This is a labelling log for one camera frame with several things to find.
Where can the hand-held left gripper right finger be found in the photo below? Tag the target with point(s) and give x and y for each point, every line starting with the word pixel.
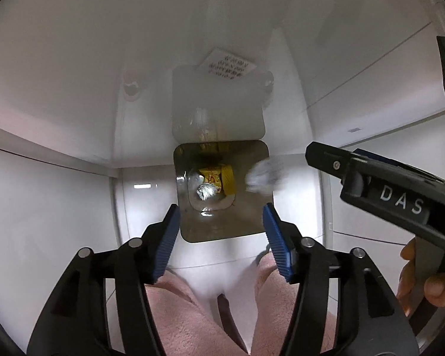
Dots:
pixel 278 244

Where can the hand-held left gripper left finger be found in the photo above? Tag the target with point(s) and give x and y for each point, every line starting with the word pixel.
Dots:
pixel 167 243

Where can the square metal bin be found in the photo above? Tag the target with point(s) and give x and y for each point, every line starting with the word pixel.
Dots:
pixel 193 228

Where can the white paper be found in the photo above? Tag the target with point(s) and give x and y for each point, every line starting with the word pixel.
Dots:
pixel 261 178

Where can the person's right hand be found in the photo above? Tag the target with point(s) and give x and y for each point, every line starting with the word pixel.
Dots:
pixel 443 289

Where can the crumpled silver foil wrapper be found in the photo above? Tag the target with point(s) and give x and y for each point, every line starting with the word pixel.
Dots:
pixel 206 191

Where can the pink pants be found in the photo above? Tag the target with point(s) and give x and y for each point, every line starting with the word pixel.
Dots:
pixel 178 315

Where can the yellow snack wrapper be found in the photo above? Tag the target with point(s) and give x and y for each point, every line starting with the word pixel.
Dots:
pixel 226 178

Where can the white label sticker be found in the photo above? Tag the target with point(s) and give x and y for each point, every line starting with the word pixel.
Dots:
pixel 228 67

